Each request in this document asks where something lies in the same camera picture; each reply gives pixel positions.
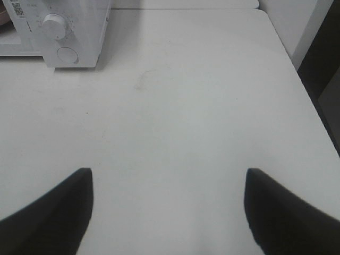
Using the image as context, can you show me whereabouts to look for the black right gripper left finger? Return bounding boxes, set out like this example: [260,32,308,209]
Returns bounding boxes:
[1,168,92,254]

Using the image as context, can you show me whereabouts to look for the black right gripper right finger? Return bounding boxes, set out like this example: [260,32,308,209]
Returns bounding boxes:
[244,168,339,254]

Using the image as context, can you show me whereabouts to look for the pink round plate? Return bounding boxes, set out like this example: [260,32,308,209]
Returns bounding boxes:
[0,9,11,26]

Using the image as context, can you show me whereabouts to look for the white microwave oven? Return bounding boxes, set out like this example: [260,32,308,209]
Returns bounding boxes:
[1,1,112,68]

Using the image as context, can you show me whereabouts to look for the lower white microwave knob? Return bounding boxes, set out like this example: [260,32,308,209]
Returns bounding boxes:
[41,13,68,40]

